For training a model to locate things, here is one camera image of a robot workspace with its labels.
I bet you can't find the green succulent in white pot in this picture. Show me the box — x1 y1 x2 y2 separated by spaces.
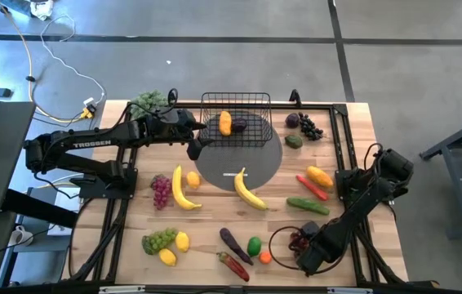
129 89 171 122

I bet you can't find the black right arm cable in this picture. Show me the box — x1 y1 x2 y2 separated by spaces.
268 225 340 275

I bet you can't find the pink grape bunch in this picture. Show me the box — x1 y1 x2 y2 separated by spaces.
150 174 174 212

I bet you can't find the white crumpled object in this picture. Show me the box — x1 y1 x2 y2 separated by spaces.
29 0 55 21

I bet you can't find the black aluminium table frame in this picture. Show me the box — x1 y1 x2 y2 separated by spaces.
67 100 407 292

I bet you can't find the yellow floor cable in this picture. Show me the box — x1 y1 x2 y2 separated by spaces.
0 0 93 123

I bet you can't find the white mug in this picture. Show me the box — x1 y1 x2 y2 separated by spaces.
8 225 35 247

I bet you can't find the white paper sheet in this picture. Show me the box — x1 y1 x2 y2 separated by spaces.
46 185 82 238

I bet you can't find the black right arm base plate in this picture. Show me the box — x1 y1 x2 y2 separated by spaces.
335 169 395 204

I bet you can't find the green cucumber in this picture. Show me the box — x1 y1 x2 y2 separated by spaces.
286 197 331 216

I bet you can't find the black grape bunch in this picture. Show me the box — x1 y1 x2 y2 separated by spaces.
298 112 324 141

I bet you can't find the green lime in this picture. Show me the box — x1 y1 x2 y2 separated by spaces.
247 236 263 258

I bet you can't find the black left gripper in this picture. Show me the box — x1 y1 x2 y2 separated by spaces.
161 108 215 148

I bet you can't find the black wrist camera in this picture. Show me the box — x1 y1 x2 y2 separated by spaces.
300 220 321 238
185 140 206 162

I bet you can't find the long red pointed pepper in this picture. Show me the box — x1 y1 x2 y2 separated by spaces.
216 252 251 283

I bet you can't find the dark green avocado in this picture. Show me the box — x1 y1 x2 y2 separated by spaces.
284 134 304 149

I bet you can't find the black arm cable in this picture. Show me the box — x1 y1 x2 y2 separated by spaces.
268 225 340 275
114 87 180 131

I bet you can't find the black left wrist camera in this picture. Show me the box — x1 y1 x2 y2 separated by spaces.
185 140 206 162

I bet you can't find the orange mango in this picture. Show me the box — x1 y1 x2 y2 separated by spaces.
219 110 233 137
306 165 335 189

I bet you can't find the red chili pepper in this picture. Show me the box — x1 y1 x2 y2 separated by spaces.
295 174 330 202

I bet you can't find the green grape bunch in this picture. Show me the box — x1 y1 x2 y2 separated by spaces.
141 227 179 256

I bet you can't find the dark red grape bunch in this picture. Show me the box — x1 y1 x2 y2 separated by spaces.
287 230 309 256

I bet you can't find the black desk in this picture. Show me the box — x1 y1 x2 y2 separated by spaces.
0 101 79 229

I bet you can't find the yellow lemon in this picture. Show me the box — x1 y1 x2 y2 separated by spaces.
185 171 202 190
175 231 191 253
158 247 178 268

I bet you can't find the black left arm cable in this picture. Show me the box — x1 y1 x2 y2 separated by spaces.
114 87 180 131

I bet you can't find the silver frame bracket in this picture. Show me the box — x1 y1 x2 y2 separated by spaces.
327 287 374 294
99 285 146 294

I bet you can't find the dark purple eggplant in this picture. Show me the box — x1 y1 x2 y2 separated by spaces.
219 227 254 266

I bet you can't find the black wire basket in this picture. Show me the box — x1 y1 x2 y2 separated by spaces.
198 91 273 148

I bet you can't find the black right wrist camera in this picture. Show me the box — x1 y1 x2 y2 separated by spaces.
300 220 321 238

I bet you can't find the white floor cable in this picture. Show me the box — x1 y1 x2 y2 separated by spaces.
39 15 106 106

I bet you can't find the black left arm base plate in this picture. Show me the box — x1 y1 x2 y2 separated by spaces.
69 167 138 200

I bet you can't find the grey round woven placemat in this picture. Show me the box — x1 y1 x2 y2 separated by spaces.
193 109 284 192

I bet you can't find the yellow banana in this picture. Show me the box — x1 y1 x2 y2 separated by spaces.
233 167 269 212
171 164 202 212

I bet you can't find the dark purple round fruit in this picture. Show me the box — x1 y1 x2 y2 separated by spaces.
231 117 248 133

